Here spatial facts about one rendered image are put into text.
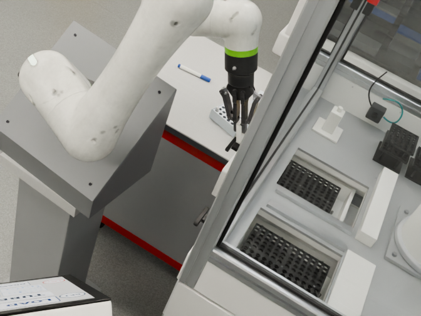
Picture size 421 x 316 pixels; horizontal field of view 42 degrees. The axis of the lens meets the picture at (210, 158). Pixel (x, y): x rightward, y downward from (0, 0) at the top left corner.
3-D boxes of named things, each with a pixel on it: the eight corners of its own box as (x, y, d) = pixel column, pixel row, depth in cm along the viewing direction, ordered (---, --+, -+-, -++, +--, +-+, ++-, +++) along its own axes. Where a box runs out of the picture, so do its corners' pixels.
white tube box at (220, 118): (208, 116, 195) (211, 108, 193) (223, 109, 201) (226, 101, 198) (233, 137, 191) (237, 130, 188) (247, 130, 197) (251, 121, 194)
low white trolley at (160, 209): (77, 224, 239) (107, 89, 189) (150, 152, 285) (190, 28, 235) (190, 296, 230) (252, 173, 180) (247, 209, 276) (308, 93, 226)
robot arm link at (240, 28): (257, 9, 137) (267, -5, 145) (209, 4, 140) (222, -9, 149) (255, 61, 144) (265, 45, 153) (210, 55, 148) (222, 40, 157)
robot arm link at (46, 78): (70, 140, 140) (37, 118, 122) (39, 94, 144) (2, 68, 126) (110, 109, 141) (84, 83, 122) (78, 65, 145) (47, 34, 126)
